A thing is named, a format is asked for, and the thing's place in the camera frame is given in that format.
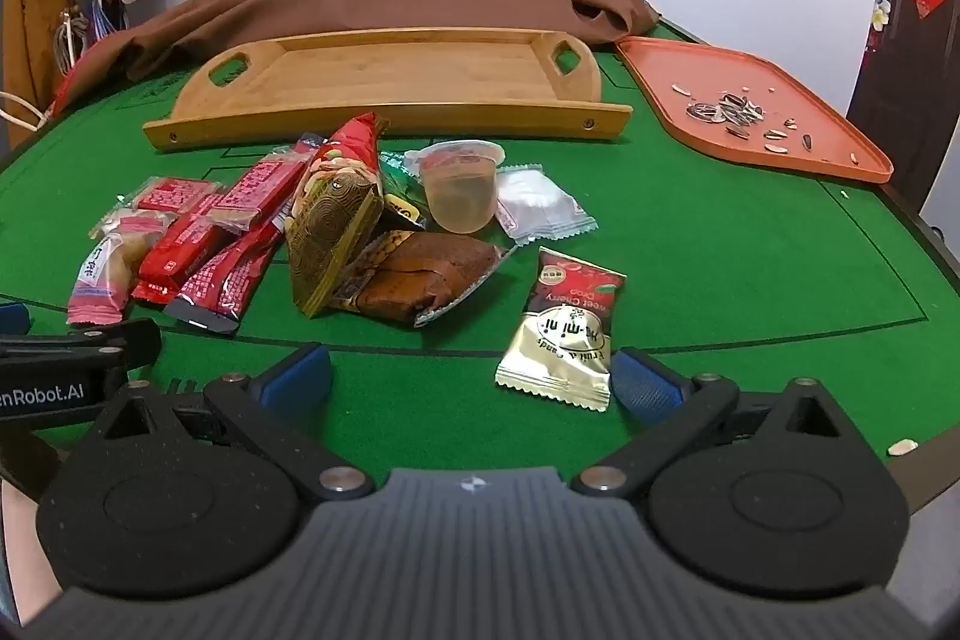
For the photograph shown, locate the brown cake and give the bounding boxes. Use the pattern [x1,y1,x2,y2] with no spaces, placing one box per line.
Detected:
[327,230,512,328]

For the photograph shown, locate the green candy wrapper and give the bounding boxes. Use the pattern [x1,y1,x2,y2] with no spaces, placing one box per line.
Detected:
[379,151,431,229]

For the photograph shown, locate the dark red long snack bar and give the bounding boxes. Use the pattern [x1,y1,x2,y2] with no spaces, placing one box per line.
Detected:
[164,218,283,336]

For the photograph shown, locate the red snack bar wrapper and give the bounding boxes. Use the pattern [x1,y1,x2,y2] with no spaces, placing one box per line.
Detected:
[132,214,229,307]

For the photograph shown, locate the clear jelly cup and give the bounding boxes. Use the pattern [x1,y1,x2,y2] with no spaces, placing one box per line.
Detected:
[404,140,506,234]

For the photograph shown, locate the pink red small snack pack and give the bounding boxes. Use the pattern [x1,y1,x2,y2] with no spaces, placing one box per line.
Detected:
[89,177,221,241]

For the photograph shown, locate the red printed clear cracker pack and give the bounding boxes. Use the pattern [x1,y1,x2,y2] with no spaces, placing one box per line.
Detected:
[206,133,325,234]

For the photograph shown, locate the brown cloth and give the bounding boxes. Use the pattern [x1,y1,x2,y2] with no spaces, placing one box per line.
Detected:
[52,0,659,115]

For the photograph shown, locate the dark wooden door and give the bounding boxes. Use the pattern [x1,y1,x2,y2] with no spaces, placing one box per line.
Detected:
[848,0,958,209]

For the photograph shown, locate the pink rice cake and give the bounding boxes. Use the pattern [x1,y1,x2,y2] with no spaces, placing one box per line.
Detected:
[67,232,155,326]

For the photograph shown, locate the bamboo serving tray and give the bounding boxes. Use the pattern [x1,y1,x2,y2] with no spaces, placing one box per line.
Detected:
[143,28,631,151]

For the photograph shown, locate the blue cord bundle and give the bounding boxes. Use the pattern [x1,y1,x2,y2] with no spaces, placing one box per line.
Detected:
[81,0,130,46]

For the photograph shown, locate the pile of sunflower seeds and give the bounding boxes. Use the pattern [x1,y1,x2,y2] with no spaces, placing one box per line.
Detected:
[668,81,815,156]

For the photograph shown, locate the red gold fruit candy packet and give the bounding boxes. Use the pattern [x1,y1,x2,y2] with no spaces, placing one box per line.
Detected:
[494,247,626,413]

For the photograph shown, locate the white clear snack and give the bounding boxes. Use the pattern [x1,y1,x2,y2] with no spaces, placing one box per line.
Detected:
[496,164,599,247]

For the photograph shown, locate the red gold peanut snack bag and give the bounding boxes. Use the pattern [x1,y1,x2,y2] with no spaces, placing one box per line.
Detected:
[285,112,384,319]

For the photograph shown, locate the orange plastic tray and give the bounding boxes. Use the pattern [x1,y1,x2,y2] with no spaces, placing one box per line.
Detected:
[617,37,893,185]

